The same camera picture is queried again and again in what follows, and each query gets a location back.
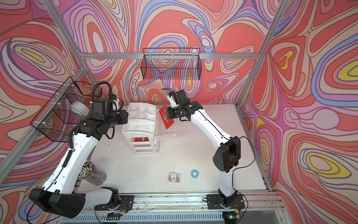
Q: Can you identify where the black wire basket wall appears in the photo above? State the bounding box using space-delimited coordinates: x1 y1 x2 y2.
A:
140 47 202 80
30 77 94 142

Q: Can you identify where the metal cup with pens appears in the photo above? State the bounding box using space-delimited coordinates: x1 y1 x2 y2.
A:
78 160 107 186

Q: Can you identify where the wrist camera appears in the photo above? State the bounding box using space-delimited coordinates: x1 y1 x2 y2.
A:
167 90 188 108
92 98 124 115

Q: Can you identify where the red postcard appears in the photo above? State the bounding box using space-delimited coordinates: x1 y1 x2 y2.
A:
134 137 149 142
158 105 174 129

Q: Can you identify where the black wire basket back wall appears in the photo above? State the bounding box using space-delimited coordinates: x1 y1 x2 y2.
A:
140 47 202 80

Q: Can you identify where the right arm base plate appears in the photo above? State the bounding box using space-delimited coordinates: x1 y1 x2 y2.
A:
203 193 246 211

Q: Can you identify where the white plastic drawer organizer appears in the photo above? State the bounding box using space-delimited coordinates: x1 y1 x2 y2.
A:
122 102 159 155

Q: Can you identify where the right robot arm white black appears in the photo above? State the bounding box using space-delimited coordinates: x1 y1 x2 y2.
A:
167 102 241 208

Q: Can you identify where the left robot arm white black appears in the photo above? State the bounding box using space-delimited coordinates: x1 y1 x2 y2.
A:
29 110 128 218

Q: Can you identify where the red postcard in drawer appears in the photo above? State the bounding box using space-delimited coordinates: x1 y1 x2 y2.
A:
134 137 149 142

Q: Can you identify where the white tape roll in basket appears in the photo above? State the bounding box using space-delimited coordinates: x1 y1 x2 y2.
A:
70 101 90 117

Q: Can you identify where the blue tape roll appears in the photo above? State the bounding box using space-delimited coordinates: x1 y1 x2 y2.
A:
190 169 200 179

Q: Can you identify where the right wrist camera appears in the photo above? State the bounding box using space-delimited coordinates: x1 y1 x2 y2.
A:
167 90 188 108

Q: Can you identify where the clear plastic drawer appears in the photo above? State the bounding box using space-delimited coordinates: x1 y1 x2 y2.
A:
155 122 179 141

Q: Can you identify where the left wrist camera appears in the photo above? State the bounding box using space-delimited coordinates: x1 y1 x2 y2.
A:
92 98 124 115

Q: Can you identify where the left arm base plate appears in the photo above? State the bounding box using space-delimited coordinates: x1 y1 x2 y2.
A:
95 195 134 212

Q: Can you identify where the black wire basket left wall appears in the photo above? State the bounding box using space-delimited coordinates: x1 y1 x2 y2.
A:
30 77 94 142

